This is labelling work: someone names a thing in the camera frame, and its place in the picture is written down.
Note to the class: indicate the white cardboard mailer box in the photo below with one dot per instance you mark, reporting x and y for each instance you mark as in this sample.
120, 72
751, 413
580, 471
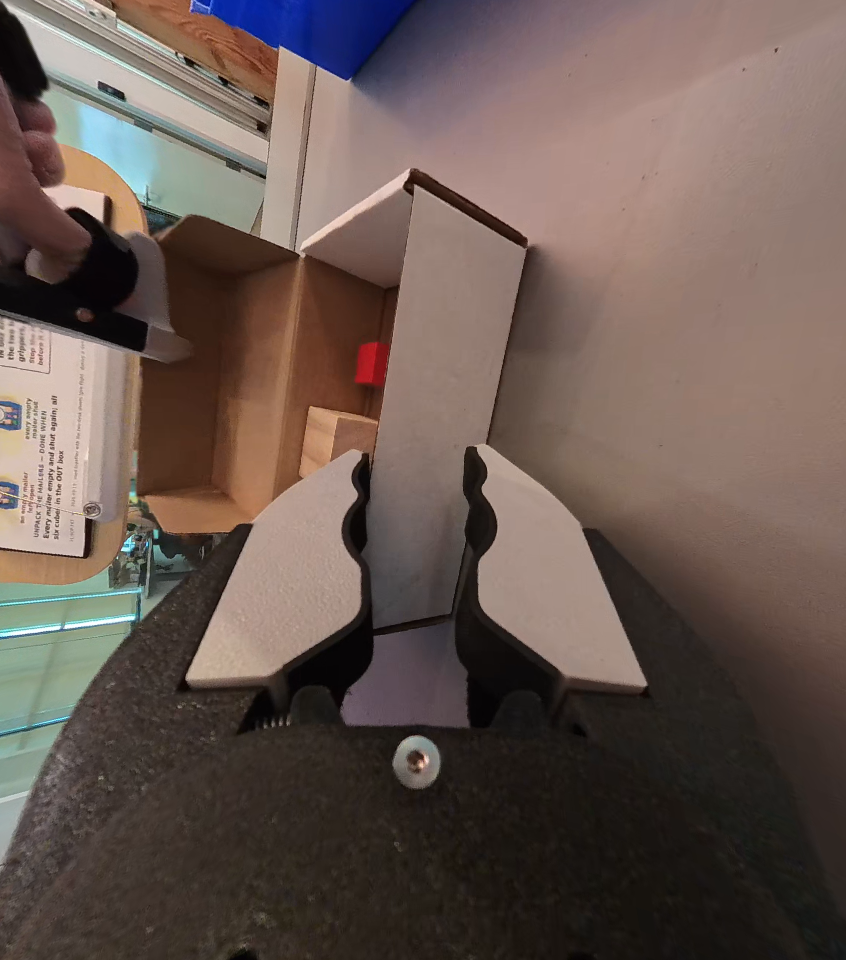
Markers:
445, 375

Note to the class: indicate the printed instruction sheet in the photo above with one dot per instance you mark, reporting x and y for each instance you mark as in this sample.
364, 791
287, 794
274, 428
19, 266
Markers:
18, 420

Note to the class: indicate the red wooden cube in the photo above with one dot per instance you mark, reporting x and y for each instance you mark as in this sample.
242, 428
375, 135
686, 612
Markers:
372, 364

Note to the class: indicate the blue plastic bin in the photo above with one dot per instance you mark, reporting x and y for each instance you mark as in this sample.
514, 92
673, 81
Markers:
303, 30

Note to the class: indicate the aluminium rail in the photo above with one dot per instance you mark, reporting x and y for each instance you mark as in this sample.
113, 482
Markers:
168, 97

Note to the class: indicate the plain wooden cube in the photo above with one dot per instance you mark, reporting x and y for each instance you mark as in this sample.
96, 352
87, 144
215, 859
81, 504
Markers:
336, 442

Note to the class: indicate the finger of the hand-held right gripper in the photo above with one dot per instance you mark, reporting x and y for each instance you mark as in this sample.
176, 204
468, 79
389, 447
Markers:
157, 315

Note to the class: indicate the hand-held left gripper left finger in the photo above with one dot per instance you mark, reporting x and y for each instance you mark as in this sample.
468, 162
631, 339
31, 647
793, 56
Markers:
280, 585

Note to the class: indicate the wooden beam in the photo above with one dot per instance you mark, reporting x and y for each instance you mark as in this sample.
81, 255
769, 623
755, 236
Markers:
205, 37

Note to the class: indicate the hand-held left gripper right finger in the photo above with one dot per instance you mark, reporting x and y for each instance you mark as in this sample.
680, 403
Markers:
550, 585

